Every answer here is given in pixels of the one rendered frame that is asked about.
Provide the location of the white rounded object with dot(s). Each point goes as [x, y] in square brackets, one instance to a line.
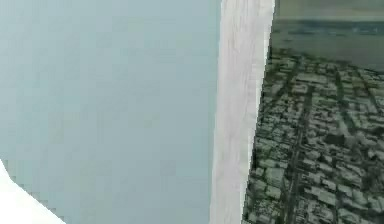
[16, 206]

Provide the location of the framed aerial city picture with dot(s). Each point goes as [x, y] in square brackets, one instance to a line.
[300, 126]

